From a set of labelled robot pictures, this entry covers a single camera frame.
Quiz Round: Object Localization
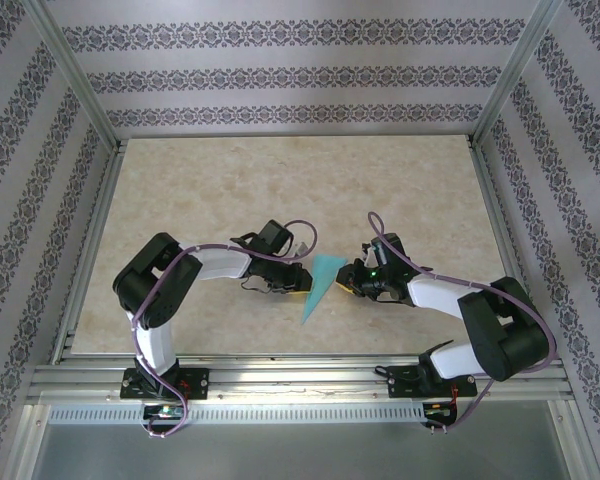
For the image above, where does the long aluminium frame rail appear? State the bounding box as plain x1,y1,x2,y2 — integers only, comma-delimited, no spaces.
29,355,574,401

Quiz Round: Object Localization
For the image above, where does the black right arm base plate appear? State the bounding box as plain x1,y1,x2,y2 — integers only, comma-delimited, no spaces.
387,364,479,400

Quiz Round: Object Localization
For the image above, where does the grey metal shelf panel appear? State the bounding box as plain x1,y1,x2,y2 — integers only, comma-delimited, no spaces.
17,399,589,480

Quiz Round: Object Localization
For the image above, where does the slotted grey cable duct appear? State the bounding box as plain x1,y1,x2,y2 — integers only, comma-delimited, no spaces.
47,402,426,424

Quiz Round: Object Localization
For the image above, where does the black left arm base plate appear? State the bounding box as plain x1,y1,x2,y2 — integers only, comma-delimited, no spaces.
121,367,211,401

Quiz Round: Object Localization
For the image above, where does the turquoise cloth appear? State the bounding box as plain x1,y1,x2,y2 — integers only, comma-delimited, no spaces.
299,253,349,326

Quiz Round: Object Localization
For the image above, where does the aluminium side rail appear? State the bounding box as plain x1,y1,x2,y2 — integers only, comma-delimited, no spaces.
49,142,129,364
467,137,549,361

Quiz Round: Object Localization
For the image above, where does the aluminium frame post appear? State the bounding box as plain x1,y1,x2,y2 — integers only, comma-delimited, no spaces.
472,0,566,146
22,0,124,151

